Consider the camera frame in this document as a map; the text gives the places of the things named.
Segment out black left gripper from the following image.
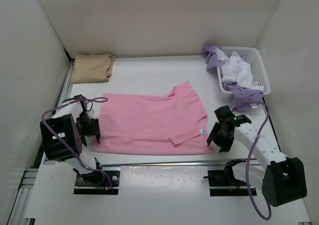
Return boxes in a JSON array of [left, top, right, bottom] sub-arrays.
[[76, 112, 101, 146]]

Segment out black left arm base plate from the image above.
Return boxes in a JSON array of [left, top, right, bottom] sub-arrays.
[[73, 167, 121, 195]]

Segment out pink t shirt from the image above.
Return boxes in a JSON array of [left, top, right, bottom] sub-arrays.
[[91, 82, 212, 155]]

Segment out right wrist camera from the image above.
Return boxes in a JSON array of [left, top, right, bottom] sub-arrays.
[[214, 106, 252, 127]]

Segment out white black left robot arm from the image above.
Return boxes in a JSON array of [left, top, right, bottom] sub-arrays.
[[40, 95, 108, 186]]

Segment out lavender t shirt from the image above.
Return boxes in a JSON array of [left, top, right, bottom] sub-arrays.
[[201, 45, 264, 112]]

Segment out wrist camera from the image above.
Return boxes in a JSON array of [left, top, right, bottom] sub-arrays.
[[214, 106, 252, 127], [62, 95, 87, 107]]

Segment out white plastic laundry basket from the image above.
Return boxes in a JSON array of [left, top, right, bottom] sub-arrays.
[[222, 46, 271, 95]]

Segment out aluminium frame rail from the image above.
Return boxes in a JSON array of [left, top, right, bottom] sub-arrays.
[[7, 58, 286, 225]]

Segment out white t shirt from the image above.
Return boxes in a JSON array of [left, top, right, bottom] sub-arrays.
[[215, 49, 264, 92]]

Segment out beige t shirt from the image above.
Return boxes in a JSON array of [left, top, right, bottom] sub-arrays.
[[71, 53, 116, 84]]

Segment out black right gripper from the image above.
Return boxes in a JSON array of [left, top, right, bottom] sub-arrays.
[[206, 121, 234, 152]]

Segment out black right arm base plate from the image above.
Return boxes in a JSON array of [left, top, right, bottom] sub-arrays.
[[203, 170, 249, 197]]

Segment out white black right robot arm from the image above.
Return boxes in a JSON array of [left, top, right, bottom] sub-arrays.
[[206, 120, 307, 207]]

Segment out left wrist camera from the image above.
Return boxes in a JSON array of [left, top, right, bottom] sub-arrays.
[[62, 95, 87, 107]]

